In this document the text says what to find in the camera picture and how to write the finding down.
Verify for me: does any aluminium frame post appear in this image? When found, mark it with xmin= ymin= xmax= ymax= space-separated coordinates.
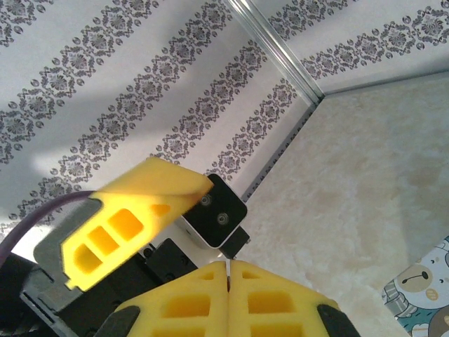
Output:
xmin=224 ymin=0 xmax=326 ymax=106

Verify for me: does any bear print storage box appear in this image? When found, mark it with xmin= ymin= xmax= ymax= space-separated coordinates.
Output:
xmin=382 ymin=234 xmax=449 ymax=337

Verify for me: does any aluminium frame rail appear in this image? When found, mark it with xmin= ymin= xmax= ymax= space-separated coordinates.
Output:
xmin=241 ymin=100 xmax=319 ymax=204
xmin=317 ymin=68 xmax=449 ymax=99

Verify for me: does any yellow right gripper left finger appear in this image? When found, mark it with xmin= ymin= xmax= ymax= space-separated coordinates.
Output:
xmin=100 ymin=261 xmax=231 ymax=337

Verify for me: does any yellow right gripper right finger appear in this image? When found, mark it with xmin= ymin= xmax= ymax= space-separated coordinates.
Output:
xmin=227 ymin=259 xmax=358 ymax=337

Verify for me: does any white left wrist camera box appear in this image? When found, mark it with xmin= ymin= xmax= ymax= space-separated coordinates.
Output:
xmin=174 ymin=173 xmax=252 ymax=261

